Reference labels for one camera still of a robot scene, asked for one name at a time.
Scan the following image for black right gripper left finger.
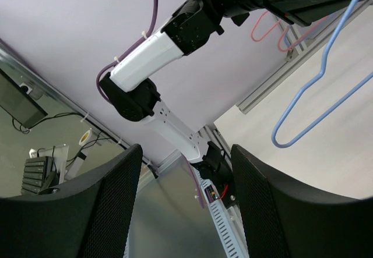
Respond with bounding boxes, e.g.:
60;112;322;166
1;144;143;257

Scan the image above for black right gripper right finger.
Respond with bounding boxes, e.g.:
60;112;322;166
231;144;372;257

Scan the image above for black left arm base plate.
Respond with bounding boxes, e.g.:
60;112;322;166
199;141;237;208

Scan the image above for black computer monitor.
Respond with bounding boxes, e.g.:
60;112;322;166
1;70;48;129

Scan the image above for black keyboard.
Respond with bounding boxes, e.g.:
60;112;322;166
20;156;55;195

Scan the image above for white slotted cable duct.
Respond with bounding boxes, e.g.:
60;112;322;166
193;169;249;258

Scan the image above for pink wire hanger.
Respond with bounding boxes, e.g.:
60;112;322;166
250;11;280;43

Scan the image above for yellow tape roll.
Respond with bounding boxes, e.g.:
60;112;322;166
79;128;96;147

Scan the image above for light blue hanger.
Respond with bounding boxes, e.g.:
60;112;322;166
284;13;335;50
270;0;373;149

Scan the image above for left aluminium frame post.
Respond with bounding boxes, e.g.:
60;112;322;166
235;0;373;114

